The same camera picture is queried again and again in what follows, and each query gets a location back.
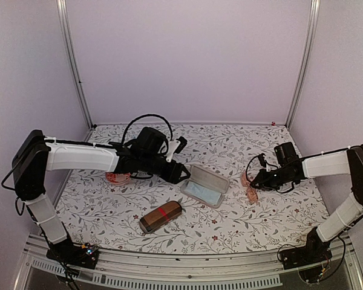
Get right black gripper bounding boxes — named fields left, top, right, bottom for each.
left=250, top=166, right=295, bottom=191

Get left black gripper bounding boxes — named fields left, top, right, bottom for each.
left=140, top=153, right=191, bottom=184

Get pink translucent sunglasses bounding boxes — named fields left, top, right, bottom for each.
left=241, top=172, right=258, bottom=204

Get pink glasses case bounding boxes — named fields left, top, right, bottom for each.
left=180, top=165, right=230, bottom=208

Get small blue cloth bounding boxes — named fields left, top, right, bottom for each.
left=185, top=182, right=221, bottom=205

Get brown plaid glasses case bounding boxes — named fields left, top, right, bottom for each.
left=139, top=201, right=182, bottom=234

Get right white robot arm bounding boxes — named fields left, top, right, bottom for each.
left=249, top=142, right=363, bottom=263

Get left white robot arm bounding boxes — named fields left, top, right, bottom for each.
left=7, top=127, right=191, bottom=262

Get red patterned bowl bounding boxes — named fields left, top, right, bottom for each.
left=105, top=172, right=131, bottom=186

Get right black cable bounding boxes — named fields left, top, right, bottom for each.
left=245, top=155, right=294, bottom=194

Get black cable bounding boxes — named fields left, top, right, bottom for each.
left=245, top=155, right=294, bottom=194
left=121, top=114, right=174, bottom=143

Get left black cable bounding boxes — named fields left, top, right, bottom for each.
left=121, top=114, right=174, bottom=143

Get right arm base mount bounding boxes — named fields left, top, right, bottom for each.
left=278, top=228, right=332, bottom=269

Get front aluminium rail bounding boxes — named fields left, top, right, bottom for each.
left=14, top=235, right=363, bottom=289

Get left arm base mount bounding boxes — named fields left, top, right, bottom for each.
left=46, top=237, right=99, bottom=269

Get right aluminium frame post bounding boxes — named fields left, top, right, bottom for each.
left=285, top=0, right=321, bottom=130

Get aluminium frame post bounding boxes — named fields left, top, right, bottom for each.
left=56, top=0, right=93, bottom=129
left=285, top=0, right=321, bottom=130

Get left aluminium frame post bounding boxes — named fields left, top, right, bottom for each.
left=56, top=0, right=93, bottom=129

